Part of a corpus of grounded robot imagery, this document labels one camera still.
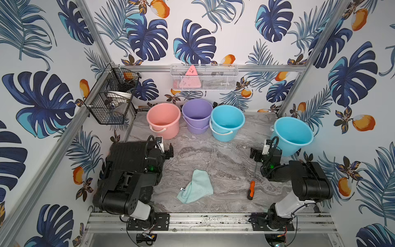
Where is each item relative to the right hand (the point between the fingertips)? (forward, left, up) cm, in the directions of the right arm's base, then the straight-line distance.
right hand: (260, 149), depth 97 cm
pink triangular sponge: (+26, +43, +33) cm, 60 cm away
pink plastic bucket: (+18, +62, +9) cm, 65 cm away
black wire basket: (+19, +93, +24) cm, 98 cm away
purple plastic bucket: (+28, +40, +4) cm, 49 cm away
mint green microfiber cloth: (-25, +38, -1) cm, 45 cm away
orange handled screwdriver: (-27, +11, -2) cm, 29 cm away
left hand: (-2, +61, +3) cm, 61 cm away
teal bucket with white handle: (+18, +21, +6) cm, 28 cm away
